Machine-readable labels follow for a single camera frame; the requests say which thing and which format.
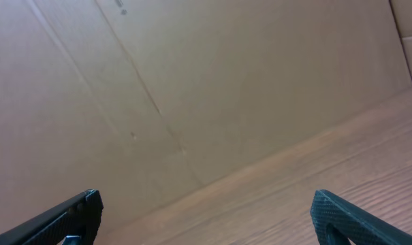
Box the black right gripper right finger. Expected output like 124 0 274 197
310 189 412 245

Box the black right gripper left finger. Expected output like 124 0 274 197
0 189 104 245

